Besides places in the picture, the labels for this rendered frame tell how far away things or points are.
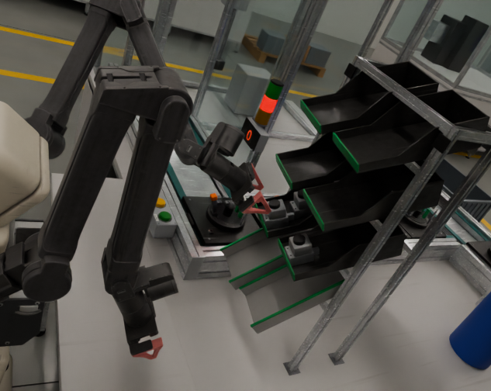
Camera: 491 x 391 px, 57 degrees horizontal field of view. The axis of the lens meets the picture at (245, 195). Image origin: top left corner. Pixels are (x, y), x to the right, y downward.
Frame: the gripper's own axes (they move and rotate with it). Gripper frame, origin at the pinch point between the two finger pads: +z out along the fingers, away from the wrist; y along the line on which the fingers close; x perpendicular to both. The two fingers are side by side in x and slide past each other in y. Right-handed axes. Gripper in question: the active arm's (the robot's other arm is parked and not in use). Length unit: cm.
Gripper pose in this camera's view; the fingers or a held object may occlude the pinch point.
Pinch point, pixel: (263, 198)
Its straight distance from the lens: 116.7
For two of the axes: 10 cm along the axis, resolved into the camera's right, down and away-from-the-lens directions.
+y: -1.7, -6.3, 7.6
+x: -7.0, 6.2, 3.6
